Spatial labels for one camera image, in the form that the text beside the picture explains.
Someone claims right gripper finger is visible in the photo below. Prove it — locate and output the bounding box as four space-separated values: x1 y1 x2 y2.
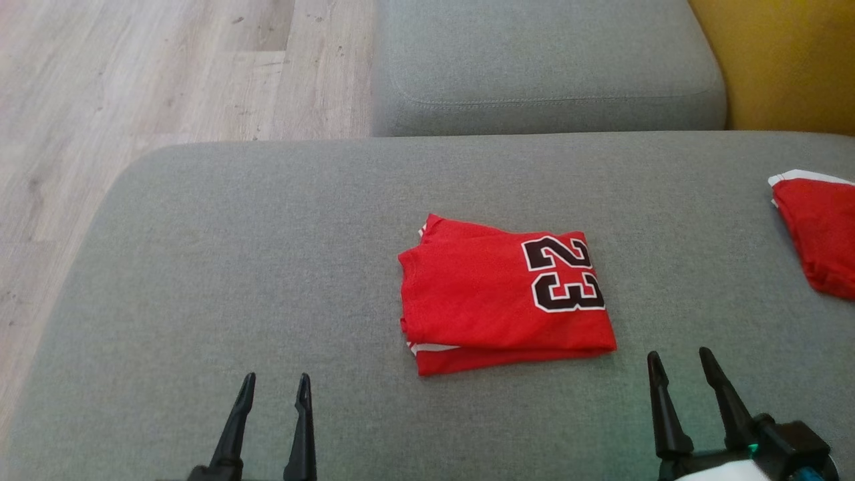
699 347 759 450
647 351 695 459

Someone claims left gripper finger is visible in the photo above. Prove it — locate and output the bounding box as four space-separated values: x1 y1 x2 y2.
283 373 319 481
207 372 257 470

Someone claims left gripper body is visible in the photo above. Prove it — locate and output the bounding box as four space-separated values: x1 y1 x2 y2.
187 464 244 481

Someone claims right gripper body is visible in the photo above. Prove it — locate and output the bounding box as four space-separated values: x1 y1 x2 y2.
658 448 770 481

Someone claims red jersey with number 23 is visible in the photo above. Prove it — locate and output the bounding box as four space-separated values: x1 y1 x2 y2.
398 213 617 377

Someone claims folded red garment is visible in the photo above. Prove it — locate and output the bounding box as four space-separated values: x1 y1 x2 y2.
767 169 855 300

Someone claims large grey sofa seat cushion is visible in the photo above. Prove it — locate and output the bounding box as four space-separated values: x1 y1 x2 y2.
0 131 855 481

